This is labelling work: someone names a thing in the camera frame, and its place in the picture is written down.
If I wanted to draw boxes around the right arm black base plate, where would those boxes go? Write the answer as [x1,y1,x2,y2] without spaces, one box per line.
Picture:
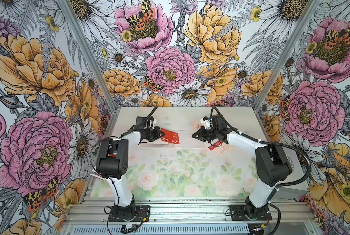
[228,204,273,221]

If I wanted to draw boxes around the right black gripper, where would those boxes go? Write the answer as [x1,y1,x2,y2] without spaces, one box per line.
[192,126,219,144]

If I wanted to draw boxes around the silver aluminium case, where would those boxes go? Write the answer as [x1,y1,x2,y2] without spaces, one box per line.
[284,148,308,193]

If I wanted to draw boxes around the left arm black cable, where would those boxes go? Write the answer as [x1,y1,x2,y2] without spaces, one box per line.
[89,106,158,177]

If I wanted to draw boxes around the pink elephant photo album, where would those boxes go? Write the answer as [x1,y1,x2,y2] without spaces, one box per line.
[140,128,222,150]

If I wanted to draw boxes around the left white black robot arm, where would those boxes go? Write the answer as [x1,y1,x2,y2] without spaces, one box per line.
[95,115,165,222]

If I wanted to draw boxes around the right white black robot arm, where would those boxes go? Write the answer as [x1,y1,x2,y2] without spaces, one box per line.
[192,115,293,219]

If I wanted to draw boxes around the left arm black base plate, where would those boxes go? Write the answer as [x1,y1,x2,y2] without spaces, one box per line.
[108,205,151,222]

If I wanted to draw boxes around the red and pink card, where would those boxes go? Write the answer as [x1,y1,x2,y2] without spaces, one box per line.
[208,141,231,152]

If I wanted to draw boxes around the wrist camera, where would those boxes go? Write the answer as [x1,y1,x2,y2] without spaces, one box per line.
[200,117,213,130]
[135,116,155,130]

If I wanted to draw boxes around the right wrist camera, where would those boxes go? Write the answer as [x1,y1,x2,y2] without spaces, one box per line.
[200,117,213,130]

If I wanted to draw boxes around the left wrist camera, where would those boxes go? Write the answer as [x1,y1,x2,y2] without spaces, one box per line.
[135,116,155,130]

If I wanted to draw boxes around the aluminium front rail frame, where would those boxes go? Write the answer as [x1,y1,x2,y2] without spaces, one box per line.
[61,198,322,235]

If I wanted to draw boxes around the red card gold characters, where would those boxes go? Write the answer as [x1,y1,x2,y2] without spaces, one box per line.
[161,128,180,145]

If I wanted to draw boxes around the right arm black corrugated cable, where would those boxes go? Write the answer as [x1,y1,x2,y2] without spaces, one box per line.
[210,106,312,235]

